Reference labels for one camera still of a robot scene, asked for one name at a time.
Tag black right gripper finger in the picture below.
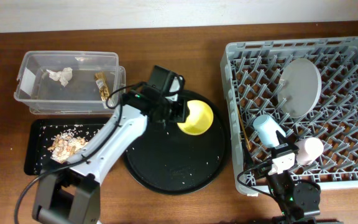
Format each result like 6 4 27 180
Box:
242 140 254 169
275 130 288 145

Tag wooden chopstick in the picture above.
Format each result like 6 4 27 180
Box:
236 106 251 152

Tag light blue cup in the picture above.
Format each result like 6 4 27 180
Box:
252 114 286 148

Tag pink cup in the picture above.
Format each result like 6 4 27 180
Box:
295 137 324 166

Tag yellow bowl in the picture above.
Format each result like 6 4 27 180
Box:
177 100 214 136

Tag grey plate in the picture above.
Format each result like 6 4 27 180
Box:
277 58 322 118

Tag gold foil wrapper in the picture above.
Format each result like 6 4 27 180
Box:
94 72 110 101

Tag white tissue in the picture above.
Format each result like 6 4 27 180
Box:
47 67 73 87

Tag food scraps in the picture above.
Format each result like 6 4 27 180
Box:
47 131 88 163

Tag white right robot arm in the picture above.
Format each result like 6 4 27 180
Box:
265 131 321 224

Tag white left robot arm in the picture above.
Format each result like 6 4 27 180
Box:
32 106 231 223

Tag grey dishwasher rack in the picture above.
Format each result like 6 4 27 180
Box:
220 37 358 195

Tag round black tray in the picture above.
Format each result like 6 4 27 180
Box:
123 90 231 195

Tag clear plastic bin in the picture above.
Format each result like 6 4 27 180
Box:
14 50 126 114

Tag black rectangular tray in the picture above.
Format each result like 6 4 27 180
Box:
24 118 108 175

